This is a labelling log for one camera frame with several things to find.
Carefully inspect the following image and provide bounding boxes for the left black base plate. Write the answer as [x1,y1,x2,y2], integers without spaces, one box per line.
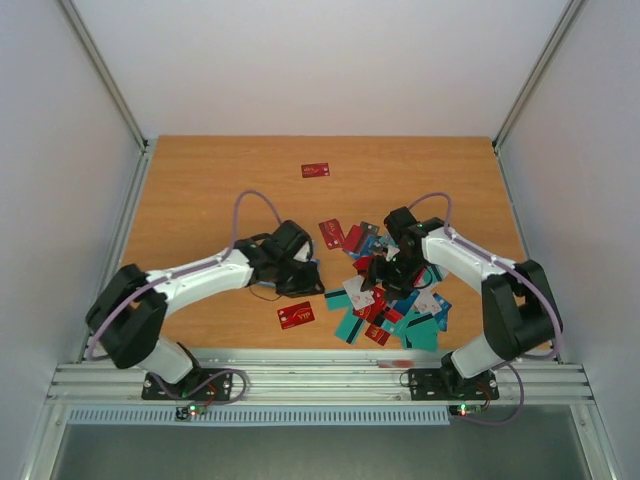
[141,368,234,402]

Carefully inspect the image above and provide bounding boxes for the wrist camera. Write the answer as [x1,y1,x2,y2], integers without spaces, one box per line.
[376,244,399,261]
[293,242,313,263]

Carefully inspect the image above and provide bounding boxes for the teal card bottom right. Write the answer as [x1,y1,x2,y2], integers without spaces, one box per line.
[400,314,440,352]

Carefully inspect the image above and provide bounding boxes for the small circuit board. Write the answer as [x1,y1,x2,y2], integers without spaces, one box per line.
[449,404,484,417]
[175,404,208,421]

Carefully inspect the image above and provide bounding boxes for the aluminium rail platform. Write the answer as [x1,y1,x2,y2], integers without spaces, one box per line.
[46,348,595,406]

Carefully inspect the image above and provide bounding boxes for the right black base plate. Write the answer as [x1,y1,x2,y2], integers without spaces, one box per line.
[407,368,500,401]

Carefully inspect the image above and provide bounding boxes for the lone red VIP card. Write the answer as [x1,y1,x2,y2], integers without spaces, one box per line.
[301,163,330,178]

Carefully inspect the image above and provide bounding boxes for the left aluminium frame post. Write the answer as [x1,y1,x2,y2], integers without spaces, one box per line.
[56,0,148,151]

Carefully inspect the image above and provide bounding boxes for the red card bottom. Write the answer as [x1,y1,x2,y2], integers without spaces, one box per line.
[365,324,391,346]

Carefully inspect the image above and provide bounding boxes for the left small circuit board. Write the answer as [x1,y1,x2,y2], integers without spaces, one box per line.
[175,404,208,421]

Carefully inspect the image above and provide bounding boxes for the right small circuit board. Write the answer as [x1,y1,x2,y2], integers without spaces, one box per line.
[449,404,484,417]

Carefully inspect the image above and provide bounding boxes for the teal card left stripe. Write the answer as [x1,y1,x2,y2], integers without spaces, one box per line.
[324,289,352,311]

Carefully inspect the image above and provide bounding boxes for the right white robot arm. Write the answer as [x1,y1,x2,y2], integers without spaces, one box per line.
[360,207,563,401]

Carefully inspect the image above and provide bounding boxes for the right aluminium frame post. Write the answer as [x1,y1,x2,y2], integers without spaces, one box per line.
[492,0,587,155]

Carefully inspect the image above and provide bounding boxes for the aluminium frame post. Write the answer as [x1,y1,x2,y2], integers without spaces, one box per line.
[492,0,587,155]
[56,0,148,151]

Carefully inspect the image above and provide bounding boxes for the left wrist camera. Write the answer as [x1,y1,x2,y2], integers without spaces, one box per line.
[293,242,313,263]

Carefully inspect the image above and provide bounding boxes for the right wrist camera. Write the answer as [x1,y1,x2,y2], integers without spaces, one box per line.
[376,244,399,261]

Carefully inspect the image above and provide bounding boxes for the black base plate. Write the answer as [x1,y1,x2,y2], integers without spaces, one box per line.
[141,368,234,402]
[407,368,500,401]

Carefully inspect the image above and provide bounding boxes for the blue slotted cable duct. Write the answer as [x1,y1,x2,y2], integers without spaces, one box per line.
[67,405,450,427]

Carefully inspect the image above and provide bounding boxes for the teal card black stripe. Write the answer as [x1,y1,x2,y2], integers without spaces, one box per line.
[334,309,365,345]

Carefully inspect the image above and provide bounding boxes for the white card floral print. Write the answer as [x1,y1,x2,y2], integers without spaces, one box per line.
[343,275,375,310]

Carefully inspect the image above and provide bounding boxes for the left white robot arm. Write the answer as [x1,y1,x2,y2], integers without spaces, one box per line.
[86,220,325,404]

